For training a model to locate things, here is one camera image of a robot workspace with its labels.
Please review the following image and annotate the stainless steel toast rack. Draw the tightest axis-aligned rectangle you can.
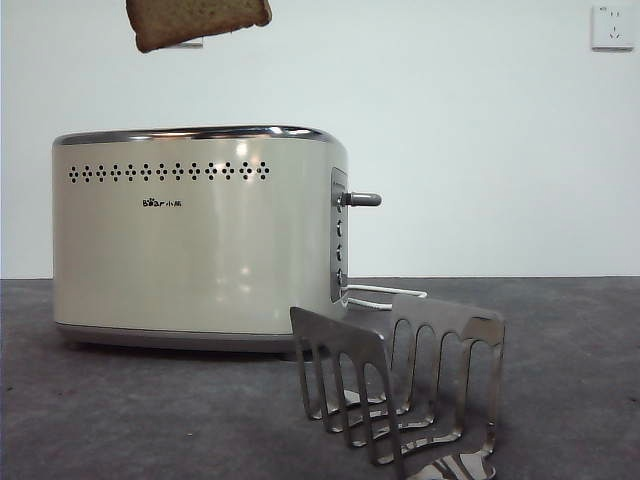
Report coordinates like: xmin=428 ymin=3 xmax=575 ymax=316
xmin=289 ymin=294 xmax=506 ymax=480

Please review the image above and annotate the brown-crusted bread slice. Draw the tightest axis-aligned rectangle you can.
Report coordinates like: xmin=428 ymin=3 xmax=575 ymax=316
xmin=124 ymin=0 xmax=274 ymax=55

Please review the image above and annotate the cream Bear toaster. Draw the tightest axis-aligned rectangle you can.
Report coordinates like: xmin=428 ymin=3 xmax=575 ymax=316
xmin=51 ymin=124 xmax=351 ymax=359

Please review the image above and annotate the white power cable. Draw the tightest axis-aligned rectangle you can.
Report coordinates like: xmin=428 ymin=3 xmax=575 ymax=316
xmin=344 ymin=283 xmax=429 ymax=311

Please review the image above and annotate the grey toaster lever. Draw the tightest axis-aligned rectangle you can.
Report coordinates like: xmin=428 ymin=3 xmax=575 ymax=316
xmin=344 ymin=191 xmax=383 ymax=209

